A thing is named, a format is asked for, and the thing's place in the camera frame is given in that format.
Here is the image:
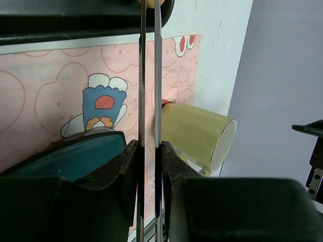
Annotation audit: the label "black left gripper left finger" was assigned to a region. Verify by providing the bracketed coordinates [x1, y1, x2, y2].
[1, 141, 138, 241]

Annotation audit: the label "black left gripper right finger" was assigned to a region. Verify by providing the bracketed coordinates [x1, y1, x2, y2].
[161, 142, 322, 241]

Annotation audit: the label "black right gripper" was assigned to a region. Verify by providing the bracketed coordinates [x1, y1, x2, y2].
[292, 119, 323, 200]

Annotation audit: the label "stainless steel tongs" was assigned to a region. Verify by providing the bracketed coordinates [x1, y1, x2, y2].
[136, 1, 164, 241]

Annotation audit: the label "dark teal square plate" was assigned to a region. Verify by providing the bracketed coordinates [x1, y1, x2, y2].
[1, 131, 126, 182]

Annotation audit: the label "pale green mug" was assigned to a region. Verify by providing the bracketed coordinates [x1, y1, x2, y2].
[161, 103, 237, 177]

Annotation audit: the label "pink bunny placemat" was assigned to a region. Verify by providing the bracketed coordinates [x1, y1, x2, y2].
[0, 34, 203, 237]

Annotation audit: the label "black baking tray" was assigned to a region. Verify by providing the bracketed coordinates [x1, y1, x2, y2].
[0, 0, 176, 46]

